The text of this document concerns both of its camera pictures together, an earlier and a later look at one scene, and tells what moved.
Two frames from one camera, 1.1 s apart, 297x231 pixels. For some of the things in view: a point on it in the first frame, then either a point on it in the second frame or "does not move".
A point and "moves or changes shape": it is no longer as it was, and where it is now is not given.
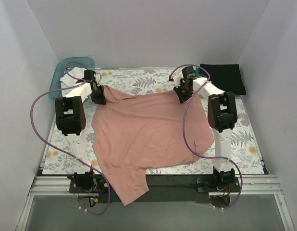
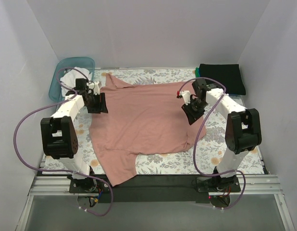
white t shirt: (68, 81) does not move
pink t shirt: (132, 134) moves or changes shape
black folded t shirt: (227, 77) does not move
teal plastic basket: (55, 87) does not move
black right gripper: (183, 91) -> (191, 111)
